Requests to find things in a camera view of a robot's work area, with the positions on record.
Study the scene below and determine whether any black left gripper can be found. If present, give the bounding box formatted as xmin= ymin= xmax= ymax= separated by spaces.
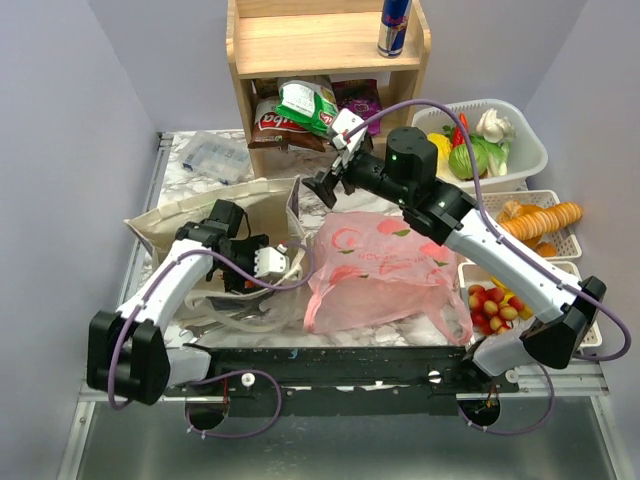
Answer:
xmin=217 ymin=236 xmax=270 ymax=301

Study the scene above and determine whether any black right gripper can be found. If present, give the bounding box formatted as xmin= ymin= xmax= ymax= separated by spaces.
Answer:
xmin=302 ymin=140 xmax=412 ymax=208

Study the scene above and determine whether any canvas tote bag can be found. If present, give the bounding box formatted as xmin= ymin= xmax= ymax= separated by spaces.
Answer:
xmin=119 ymin=177 xmax=311 ymax=333

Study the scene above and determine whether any green white food packet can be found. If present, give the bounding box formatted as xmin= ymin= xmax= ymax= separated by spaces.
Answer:
xmin=275 ymin=75 xmax=338 ymax=138

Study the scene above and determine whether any pink plastic grocery bag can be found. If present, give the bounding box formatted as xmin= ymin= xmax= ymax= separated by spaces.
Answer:
xmin=303 ymin=212 xmax=473 ymax=345

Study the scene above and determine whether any green lettuce piece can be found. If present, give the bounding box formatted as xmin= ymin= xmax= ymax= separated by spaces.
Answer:
xmin=448 ymin=142 xmax=489 ymax=180

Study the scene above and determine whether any red chili pepper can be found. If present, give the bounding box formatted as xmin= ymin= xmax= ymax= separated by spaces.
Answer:
xmin=451 ymin=113 xmax=469 ymax=148

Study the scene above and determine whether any red lychee fruit bunch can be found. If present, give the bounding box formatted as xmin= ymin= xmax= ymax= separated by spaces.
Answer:
xmin=468 ymin=284 xmax=526 ymax=336

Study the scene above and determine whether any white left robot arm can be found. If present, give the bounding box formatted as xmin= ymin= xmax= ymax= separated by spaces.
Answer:
xmin=86 ymin=200 xmax=269 ymax=410

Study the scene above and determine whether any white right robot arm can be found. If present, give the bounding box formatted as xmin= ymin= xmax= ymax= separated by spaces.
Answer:
xmin=303 ymin=123 xmax=606 ymax=392

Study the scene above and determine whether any Chuba cassava chips bag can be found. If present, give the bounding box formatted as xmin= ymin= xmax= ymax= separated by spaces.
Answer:
xmin=248 ymin=79 xmax=325 ymax=153

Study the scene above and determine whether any purple snack bag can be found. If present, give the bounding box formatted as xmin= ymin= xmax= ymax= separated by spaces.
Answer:
xmin=332 ymin=79 xmax=382 ymax=120

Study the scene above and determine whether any clear plastic parts box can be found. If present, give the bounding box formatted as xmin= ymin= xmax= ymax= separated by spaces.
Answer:
xmin=178 ymin=135 xmax=251 ymax=185

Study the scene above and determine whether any yellow napa cabbage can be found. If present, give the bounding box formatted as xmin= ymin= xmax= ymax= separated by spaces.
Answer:
xmin=427 ymin=132 xmax=453 ymax=162

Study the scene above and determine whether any wooden shelf unit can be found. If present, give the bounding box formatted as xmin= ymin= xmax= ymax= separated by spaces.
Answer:
xmin=225 ymin=0 xmax=433 ymax=179

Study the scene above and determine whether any green bok choy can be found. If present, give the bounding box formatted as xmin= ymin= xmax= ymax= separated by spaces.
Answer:
xmin=483 ymin=140 xmax=511 ymax=177

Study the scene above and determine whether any white garlic bulb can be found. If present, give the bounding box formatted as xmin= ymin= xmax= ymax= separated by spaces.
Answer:
xmin=476 ymin=108 xmax=516 ymax=144

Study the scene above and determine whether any Red Bull can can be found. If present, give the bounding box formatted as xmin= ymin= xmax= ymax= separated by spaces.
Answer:
xmin=377 ymin=0 xmax=410 ymax=58

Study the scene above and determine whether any white tray with fruit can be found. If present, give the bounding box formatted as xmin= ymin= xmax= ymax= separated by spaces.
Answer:
xmin=458 ymin=260 xmax=604 ymax=350

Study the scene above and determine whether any large bread roll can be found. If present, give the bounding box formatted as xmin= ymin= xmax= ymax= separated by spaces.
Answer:
xmin=496 ymin=200 xmax=542 ymax=223

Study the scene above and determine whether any white vegetable basket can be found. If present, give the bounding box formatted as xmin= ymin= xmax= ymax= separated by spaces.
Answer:
xmin=413 ymin=99 xmax=548 ymax=193

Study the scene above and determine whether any small bread piece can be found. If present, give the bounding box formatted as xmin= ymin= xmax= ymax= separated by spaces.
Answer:
xmin=534 ymin=242 xmax=558 ymax=258

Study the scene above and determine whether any yellow bell pepper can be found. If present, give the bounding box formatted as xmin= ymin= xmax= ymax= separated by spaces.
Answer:
xmin=518 ymin=305 xmax=534 ymax=320

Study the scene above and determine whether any white tray with bread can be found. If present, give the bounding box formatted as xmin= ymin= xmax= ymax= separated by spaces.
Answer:
xmin=482 ymin=190 xmax=582 ymax=260

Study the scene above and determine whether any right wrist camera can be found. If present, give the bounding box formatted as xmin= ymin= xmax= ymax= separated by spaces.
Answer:
xmin=328 ymin=109 xmax=367 ymax=152

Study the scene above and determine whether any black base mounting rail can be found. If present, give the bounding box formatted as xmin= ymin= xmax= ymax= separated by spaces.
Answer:
xmin=164 ymin=346 xmax=519 ymax=417

